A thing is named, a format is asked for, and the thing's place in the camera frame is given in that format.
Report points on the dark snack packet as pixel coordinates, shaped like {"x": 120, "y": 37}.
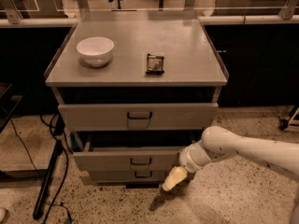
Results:
{"x": 155, "y": 64}

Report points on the white bowl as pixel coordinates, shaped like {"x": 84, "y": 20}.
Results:
{"x": 95, "y": 51}

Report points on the black desk leg bar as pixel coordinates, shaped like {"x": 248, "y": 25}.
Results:
{"x": 39, "y": 207}

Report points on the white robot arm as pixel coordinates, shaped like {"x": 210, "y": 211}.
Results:
{"x": 217, "y": 144}

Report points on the grey drawer cabinet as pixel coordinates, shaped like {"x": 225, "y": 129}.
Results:
{"x": 192, "y": 69}

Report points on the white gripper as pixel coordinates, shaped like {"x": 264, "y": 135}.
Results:
{"x": 187, "y": 160}

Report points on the black caster wheel frame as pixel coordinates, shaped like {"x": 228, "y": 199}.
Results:
{"x": 291, "y": 120}

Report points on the grey top drawer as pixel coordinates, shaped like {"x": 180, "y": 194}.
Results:
{"x": 123, "y": 117}

